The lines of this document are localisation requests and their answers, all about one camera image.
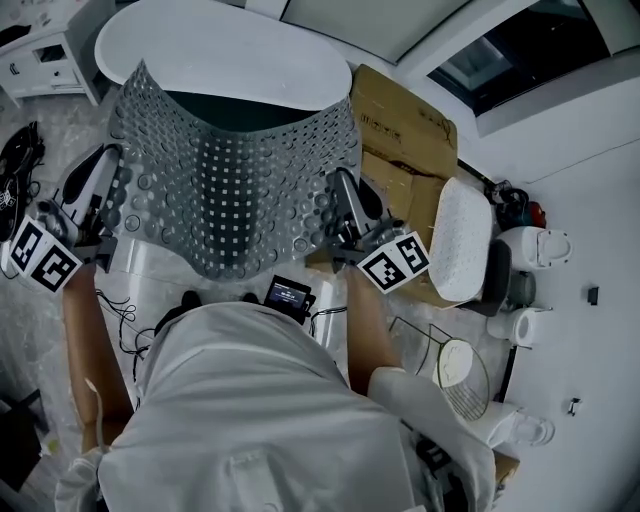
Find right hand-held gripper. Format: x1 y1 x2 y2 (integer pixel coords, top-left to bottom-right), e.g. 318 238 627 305
324 168 432 296

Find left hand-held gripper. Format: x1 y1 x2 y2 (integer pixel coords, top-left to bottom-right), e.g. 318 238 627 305
9 143 125 294

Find grey perforated rubber mat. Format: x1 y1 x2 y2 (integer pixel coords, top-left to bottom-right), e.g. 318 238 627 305
106 58 363 282

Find person's left forearm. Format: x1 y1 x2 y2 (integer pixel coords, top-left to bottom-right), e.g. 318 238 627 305
61 261 137 452

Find person's right forearm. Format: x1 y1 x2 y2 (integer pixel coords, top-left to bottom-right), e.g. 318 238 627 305
344 271 405 397

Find white bathtub with dark interior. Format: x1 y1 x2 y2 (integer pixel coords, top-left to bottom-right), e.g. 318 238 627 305
94 0 355 359

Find brown cardboard box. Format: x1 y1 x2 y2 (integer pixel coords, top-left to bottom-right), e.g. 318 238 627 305
348 63 460 177
304 149 444 304

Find black device with screen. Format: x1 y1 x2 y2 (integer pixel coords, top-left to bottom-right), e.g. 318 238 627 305
263 274 317 325

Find white cabinet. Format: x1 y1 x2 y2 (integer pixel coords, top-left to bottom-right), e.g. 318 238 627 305
0 0 117 110

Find person's black trousers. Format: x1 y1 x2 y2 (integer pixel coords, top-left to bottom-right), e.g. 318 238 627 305
153 304 186 335

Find red and teal power tool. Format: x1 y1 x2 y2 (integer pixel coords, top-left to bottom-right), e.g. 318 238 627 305
481 178 547 227

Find white roller blind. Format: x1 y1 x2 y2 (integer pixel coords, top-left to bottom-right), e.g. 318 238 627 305
278 0 477 65

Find grey waste bin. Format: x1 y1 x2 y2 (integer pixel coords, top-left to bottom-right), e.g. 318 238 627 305
509 271 537 307

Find dark window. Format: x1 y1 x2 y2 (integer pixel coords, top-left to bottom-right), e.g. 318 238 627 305
428 0 640 110

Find person's white shirt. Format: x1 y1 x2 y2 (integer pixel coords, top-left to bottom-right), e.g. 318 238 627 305
53 298 497 512

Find black box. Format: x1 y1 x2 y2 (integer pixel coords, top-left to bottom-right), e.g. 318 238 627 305
0 388 52 492

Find round wire basket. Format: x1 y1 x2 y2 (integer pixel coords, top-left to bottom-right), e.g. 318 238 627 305
388 316 492 422

